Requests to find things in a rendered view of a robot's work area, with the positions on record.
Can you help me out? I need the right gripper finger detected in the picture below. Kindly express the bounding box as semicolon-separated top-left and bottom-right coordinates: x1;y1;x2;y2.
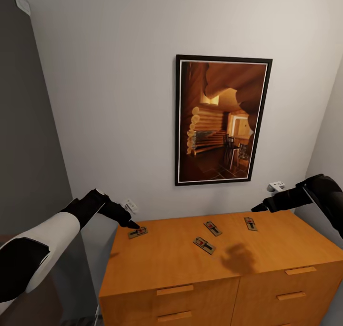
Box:
251;201;267;212

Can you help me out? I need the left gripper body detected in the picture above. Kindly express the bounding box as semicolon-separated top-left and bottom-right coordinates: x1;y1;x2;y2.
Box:
106;203;131;227

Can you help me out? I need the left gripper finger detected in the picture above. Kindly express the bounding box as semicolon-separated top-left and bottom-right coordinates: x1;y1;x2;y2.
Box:
124;220;140;229

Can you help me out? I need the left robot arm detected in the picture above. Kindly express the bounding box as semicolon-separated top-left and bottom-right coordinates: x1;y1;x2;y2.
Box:
0;188;140;315

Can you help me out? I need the mousetrap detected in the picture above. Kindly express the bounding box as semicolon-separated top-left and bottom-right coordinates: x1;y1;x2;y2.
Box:
244;217;258;232
204;221;222;237
194;236;216;255
128;227;148;239

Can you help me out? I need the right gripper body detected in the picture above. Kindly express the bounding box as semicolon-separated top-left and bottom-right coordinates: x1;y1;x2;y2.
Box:
263;190;300;212

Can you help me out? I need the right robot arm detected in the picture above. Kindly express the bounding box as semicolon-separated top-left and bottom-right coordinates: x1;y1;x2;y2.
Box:
251;174;343;239

